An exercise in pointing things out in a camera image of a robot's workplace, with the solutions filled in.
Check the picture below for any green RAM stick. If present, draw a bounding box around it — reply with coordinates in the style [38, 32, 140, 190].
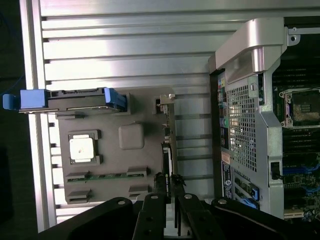
[67, 172, 151, 181]

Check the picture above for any grey parts rack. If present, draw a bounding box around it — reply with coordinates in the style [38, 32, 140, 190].
[53, 87, 176, 208]

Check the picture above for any silver CPU chip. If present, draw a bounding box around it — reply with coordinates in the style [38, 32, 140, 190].
[69, 134, 97, 163]

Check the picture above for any open black PC case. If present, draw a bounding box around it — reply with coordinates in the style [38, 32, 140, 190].
[207, 17, 320, 221]

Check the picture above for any green motherboard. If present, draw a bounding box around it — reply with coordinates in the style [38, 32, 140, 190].
[271, 69, 320, 221]

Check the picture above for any blue expansion slot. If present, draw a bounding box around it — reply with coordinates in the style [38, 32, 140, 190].
[298, 162, 320, 175]

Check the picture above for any hard disk in blue carrier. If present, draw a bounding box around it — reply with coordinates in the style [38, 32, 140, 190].
[2, 87, 127, 118]

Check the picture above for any CPU socket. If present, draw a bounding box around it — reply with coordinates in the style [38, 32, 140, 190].
[278, 86, 320, 130]

